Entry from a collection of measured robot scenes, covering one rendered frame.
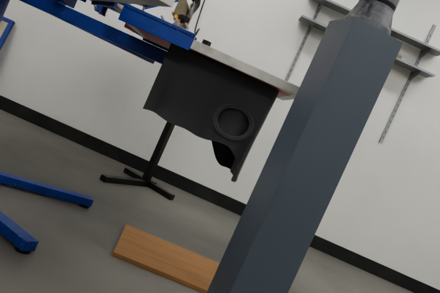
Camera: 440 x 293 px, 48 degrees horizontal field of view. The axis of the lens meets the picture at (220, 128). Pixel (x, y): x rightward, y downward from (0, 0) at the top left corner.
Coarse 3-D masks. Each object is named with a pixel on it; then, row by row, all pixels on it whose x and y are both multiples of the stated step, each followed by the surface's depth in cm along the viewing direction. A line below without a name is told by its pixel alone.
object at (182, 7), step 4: (180, 0) 202; (184, 0) 202; (180, 4) 202; (184, 4) 202; (176, 8) 203; (180, 8) 203; (184, 8) 205; (188, 8) 215; (176, 12) 203; (180, 12) 203; (184, 12) 210; (188, 24) 236; (184, 28) 237
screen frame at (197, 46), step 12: (120, 12) 191; (144, 36) 236; (168, 48) 247; (192, 48) 192; (204, 48) 192; (216, 60) 194; (228, 60) 192; (240, 60) 192; (252, 72) 192; (264, 72) 192; (276, 84) 192; (288, 84) 192; (288, 96) 212
